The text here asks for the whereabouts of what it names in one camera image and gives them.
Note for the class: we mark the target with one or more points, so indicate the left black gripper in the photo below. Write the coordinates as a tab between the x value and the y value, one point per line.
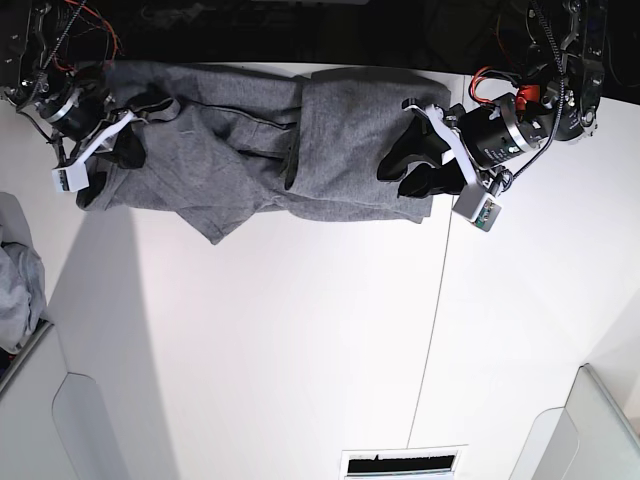
426	164

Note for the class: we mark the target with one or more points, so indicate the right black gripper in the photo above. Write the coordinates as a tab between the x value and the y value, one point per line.
88	123

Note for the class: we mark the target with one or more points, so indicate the dark grey t-shirt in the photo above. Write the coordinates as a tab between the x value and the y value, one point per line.
239	142

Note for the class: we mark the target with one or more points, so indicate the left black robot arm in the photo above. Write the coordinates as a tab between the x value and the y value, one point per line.
553	96

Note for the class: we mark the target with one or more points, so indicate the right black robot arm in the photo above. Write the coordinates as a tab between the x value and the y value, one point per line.
34	66

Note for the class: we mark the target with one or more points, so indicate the light grey clothes pile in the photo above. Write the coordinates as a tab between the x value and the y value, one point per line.
23	299

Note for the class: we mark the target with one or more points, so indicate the left white bin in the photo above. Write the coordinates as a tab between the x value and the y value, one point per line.
39	436

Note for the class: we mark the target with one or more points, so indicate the white bin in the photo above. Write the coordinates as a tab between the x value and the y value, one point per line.
587	438
39	436

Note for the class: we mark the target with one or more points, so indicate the right white bin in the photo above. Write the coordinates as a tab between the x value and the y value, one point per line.
587	438

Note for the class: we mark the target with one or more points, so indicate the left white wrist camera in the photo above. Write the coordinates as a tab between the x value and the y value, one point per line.
477	206

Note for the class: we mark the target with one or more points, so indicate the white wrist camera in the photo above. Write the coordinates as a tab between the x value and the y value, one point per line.
477	206
70	179

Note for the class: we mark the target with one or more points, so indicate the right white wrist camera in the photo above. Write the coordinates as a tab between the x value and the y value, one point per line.
70	179

